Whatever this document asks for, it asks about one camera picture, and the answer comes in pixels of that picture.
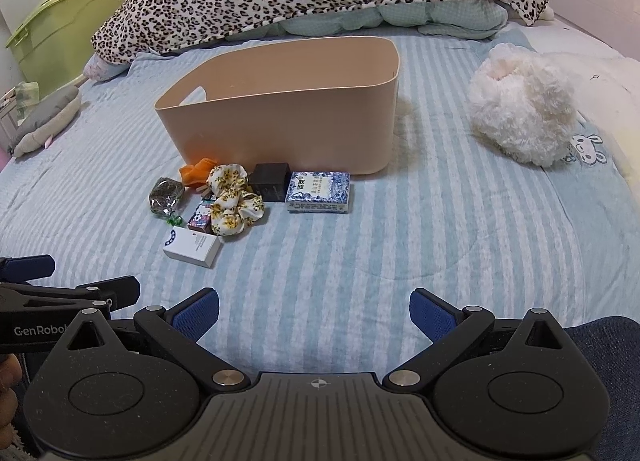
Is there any blue striped bed sheet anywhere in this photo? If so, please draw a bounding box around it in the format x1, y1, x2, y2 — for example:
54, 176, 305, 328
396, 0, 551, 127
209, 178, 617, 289
1, 28, 639, 374

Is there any small green patterned box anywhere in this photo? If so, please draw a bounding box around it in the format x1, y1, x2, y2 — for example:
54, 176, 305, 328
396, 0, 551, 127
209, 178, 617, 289
1, 82, 40, 110

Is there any person's denim leg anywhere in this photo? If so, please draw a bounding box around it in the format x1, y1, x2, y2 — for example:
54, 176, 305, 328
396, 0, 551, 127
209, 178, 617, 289
565, 316, 640, 460

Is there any green foil ornament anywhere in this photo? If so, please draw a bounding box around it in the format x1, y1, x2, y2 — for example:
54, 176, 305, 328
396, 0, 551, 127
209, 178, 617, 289
149, 177, 186, 218

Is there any blue white patterned box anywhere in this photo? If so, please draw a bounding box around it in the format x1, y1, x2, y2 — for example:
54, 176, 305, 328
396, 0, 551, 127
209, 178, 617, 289
285, 172, 352, 213

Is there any yellow floral scrunchie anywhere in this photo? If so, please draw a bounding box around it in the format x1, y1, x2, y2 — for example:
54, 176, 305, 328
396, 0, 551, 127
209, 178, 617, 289
207, 164, 265, 238

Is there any hello kitty card box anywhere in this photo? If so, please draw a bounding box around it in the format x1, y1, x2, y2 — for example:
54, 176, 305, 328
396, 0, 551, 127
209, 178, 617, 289
186, 200, 213, 233

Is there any white pillow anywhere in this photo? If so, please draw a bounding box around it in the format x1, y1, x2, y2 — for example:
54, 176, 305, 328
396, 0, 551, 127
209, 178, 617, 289
521, 20, 639, 188

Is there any beige plastic storage bin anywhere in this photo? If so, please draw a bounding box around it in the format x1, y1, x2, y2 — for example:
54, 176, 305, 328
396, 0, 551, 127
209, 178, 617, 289
155, 36, 400, 175

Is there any grey plush toy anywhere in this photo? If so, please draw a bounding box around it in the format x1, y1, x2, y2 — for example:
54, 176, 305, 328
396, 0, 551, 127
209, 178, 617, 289
10, 85, 81, 158

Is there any pink floral pillow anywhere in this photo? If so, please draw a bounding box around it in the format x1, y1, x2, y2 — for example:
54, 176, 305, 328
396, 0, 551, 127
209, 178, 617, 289
82, 54, 130, 82

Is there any green plastic storage box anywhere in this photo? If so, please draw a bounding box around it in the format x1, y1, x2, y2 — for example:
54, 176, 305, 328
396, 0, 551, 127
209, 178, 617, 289
6, 0, 125, 97

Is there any person's left hand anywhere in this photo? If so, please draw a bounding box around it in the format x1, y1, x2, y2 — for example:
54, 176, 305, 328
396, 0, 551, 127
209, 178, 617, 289
0, 354, 23, 450

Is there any white rectangular box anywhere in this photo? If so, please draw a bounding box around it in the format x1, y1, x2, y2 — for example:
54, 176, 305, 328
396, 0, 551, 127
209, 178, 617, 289
163, 227, 222, 268

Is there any orange cloth piece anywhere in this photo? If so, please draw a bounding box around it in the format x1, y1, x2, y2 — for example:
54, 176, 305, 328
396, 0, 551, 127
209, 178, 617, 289
179, 158, 217, 189

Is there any white fluffy plush toy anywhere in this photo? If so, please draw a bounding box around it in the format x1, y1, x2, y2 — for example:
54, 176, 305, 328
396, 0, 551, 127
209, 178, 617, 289
468, 43, 577, 168

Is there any black small box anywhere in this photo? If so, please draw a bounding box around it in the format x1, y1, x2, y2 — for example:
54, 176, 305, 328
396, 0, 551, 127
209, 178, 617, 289
248, 162, 292, 202

